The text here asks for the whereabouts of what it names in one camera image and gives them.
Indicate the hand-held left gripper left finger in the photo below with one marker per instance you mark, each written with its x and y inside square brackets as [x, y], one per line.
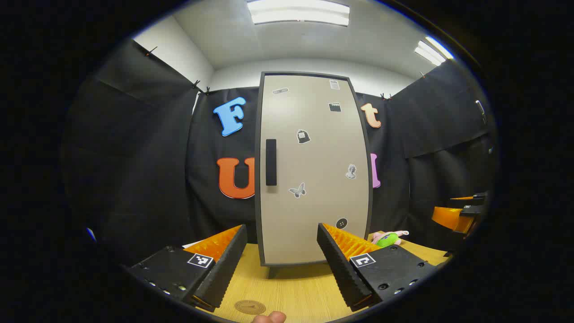
[224, 269]

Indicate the light grey cabinet door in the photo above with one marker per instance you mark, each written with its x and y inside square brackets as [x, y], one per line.
[314, 179]

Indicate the green and pink plush toy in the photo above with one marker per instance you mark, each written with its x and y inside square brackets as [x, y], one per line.
[386, 239]

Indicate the small ceiling light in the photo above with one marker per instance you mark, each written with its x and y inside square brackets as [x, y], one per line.
[432, 50]

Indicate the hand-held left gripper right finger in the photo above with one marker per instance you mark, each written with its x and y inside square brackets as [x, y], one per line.
[341, 269]

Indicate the long ceiling light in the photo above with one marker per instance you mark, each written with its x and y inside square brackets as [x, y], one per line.
[298, 12]

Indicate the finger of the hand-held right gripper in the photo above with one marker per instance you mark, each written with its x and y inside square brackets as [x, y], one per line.
[448, 216]
[475, 198]

